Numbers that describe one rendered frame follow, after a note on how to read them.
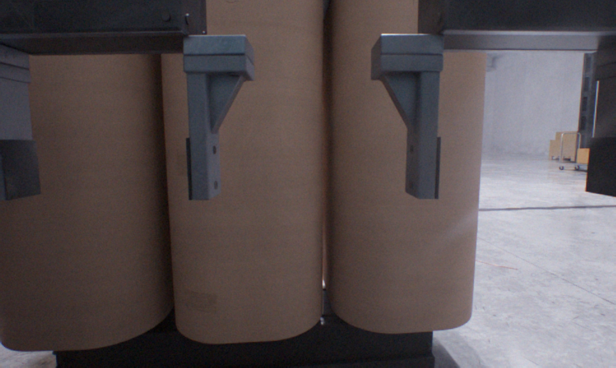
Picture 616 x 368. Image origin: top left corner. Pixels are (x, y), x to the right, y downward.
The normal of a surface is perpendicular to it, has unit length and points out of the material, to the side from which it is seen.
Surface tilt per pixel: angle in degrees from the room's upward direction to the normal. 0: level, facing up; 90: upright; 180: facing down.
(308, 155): 90
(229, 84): 90
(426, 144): 90
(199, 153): 90
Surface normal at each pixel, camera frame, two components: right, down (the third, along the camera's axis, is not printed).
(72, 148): 0.23, 0.11
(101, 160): 0.50, 0.09
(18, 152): 1.00, 0.00
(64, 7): 0.00, 0.11
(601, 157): -1.00, 0.00
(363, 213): -0.53, 0.10
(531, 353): 0.00, -0.99
